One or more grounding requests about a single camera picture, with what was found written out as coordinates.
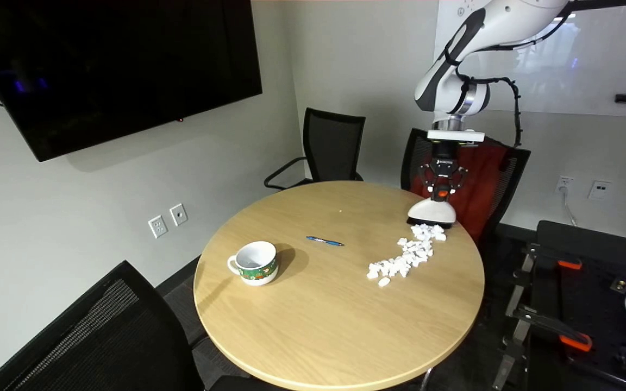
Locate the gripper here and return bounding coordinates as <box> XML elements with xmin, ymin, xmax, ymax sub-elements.
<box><xmin>418</xmin><ymin>142</ymin><xmax>468</xmax><ymax>200</ymax></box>

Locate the white brush with black bristles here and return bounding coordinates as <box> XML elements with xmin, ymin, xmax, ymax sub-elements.
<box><xmin>406</xmin><ymin>188</ymin><xmax>458</xmax><ymax>228</ymax></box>

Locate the black mesh office chair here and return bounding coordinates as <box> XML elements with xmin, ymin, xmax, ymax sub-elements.
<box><xmin>0</xmin><ymin>260</ymin><xmax>206</xmax><ymax>391</ymax></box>
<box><xmin>263</xmin><ymin>107</ymin><xmax>367</xmax><ymax>191</ymax></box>
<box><xmin>400</xmin><ymin>128</ymin><xmax>531</xmax><ymax>248</ymax></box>

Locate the heap of white pieces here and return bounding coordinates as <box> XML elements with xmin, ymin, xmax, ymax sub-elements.
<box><xmin>366</xmin><ymin>223</ymin><xmax>448</xmax><ymax>281</ymax></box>

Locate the whiteboard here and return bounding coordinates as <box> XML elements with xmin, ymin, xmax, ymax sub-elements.
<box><xmin>433</xmin><ymin>0</ymin><xmax>626</xmax><ymax>118</ymax></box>

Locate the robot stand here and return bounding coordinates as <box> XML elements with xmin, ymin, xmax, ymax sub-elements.
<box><xmin>491</xmin><ymin>219</ymin><xmax>626</xmax><ymax>391</ymax></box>

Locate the white mug with green print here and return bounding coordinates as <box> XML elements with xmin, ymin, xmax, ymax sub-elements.
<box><xmin>227</xmin><ymin>241</ymin><xmax>280</xmax><ymax>287</ymax></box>

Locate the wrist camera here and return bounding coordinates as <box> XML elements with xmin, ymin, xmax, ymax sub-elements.
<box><xmin>427</xmin><ymin>129</ymin><xmax>486</xmax><ymax>147</ymax></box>

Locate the white cable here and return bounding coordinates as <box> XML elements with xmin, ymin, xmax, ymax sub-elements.
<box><xmin>562</xmin><ymin>187</ymin><xmax>578</xmax><ymax>227</ymax></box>

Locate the wall-mounted black television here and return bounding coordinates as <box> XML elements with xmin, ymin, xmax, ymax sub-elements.
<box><xmin>0</xmin><ymin>0</ymin><xmax>264</xmax><ymax>163</ymax></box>

